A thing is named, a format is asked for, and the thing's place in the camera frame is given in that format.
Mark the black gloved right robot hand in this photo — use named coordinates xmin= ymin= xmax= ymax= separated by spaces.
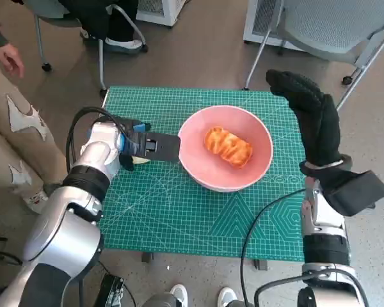
xmin=265 ymin=69 xmax=343 ymax=166

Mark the person's hand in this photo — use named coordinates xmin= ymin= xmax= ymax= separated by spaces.
xmin=0 ymin=43 xmax=26 ymax=79

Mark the bare left hand blue tape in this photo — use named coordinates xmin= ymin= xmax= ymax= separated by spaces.
xmin=114 ymin=116 xmax=154 ymax=173

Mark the pink bowl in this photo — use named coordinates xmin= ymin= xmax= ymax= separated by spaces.
xmin=177 ymin=105 xmax=274 ymax=193

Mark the orange scored toy bread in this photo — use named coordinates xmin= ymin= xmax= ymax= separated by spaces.
xmin=204 ymin=126 xmax=254 ymax=169

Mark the standing person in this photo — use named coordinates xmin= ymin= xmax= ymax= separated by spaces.
xmin=0 ymin=15 xmax=72 ymax=216

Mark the green cutting mat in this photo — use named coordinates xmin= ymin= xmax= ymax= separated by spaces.
xmin=99 ymin=85 xmax=355 ymax=263

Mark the grey mesh chair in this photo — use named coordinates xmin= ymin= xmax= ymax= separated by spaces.
xmin=244 ymin=0 xmax=384 ymax=111

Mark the seated person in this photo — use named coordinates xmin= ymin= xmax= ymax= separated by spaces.
xmin=59 ymin=0 xmax=145 ymax=54

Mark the white perforated cabinet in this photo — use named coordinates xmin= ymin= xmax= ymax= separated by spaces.
xmin=243 ymin=0 xmax=308 ymax=52
xmin=136 ymin=0 xmax=193 ymax=28

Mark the black box device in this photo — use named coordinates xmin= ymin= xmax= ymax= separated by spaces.
xmin=94 ymin=274 xmax=125 ymax=307

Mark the white foot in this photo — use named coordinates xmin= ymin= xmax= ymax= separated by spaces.
xmin=218 ymin=287 xmax=239 ymax=307
xmin=170 ymin=284 xmax=189 ymax=307

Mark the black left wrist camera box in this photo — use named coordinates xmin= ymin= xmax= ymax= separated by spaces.
xmin=127 ymin=130 xmax=182 ymax=162

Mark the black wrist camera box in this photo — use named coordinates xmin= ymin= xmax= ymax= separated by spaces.
xmin=127 ymin=130 xmax=182 ymax=162
xmin=322 ymin=169 xmax=384 ymax=218

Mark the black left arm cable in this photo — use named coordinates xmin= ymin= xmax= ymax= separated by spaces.
xmin=65 ymin=106 xmax=124 ymax=171

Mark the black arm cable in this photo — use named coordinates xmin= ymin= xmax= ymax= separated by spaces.
xmin=65 ymin=106 xmax=124 ymax=171
xmin=239 ymin=187 xmax=308 ymax=307
xmin=253 ymin=267 xmax=369 ymax=307

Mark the office chair with white frame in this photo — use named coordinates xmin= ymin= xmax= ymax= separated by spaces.
xmin=20 ymin=0 xmax=150 ymax=97

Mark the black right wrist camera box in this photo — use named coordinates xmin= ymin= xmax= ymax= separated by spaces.
xmin=322 ymin=169 xmax=384 ymax=218

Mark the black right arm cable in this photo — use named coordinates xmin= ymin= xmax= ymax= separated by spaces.
xmin=239 ymin=187 xmax=308 ymax=307
xmin=253 ymin=267 xmax=369 ymax=307

